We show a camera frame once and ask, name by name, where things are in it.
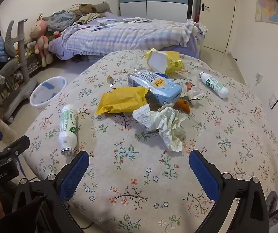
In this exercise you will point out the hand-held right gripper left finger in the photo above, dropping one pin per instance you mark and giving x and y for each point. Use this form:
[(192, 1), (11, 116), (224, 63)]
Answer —
[(73, 174)]

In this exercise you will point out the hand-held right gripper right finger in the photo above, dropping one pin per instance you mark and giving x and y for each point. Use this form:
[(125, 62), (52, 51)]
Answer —
[(205, 177)]

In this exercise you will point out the orange peel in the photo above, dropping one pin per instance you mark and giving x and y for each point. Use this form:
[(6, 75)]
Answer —
[(184, 104)]

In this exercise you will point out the blue biscuit box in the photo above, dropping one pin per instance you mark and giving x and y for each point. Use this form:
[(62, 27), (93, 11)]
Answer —
[(158, 85)]

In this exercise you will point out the white bottle with green label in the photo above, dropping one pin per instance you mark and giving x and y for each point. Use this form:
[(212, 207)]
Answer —
[(67, 126), (214, 85)]

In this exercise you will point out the floral tablecloth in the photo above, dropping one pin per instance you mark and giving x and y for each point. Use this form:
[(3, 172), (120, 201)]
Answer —
[(134, 174)]

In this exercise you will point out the crumpled white paper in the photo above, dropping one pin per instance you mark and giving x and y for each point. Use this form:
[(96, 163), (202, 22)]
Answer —
[(163, 123)]

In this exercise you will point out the white nut snack wrapper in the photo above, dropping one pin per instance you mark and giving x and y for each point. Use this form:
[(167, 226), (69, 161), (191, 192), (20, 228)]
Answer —
[(192, 92)]

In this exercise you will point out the yellow plastic packet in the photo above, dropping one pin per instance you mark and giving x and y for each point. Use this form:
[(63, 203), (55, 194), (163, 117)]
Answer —
[(122, 99)]

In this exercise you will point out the small torn foil wrapper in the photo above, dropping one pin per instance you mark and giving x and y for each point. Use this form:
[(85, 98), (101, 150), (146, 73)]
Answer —
[(110, 81)]

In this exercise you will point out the purple bed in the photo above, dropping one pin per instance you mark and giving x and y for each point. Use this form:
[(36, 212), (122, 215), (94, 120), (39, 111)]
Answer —
[(56, 47)]

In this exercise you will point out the pink plush monkey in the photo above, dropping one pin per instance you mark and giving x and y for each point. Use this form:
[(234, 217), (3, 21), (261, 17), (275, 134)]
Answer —
[(40, 41)]

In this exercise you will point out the yellow paper carton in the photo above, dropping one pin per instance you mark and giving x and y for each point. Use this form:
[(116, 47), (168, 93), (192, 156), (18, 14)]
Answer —
[(173, 60)]

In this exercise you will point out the blue-grey bag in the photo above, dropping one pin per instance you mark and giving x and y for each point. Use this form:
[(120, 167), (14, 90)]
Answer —
[(61, 19)]

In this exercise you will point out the checked blanket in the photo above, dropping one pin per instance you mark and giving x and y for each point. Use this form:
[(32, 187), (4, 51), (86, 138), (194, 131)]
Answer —
[(129, 36)]

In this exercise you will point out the white door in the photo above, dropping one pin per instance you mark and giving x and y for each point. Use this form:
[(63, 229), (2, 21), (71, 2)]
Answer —
[(219, 24)]

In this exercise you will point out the brown plush bear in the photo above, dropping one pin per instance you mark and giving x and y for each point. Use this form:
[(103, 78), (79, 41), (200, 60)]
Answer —
[(86, 8)]

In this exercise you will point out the white wall socket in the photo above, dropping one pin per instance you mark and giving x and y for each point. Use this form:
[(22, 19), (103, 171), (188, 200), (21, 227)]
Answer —
[(258, 78), (273, 100)]

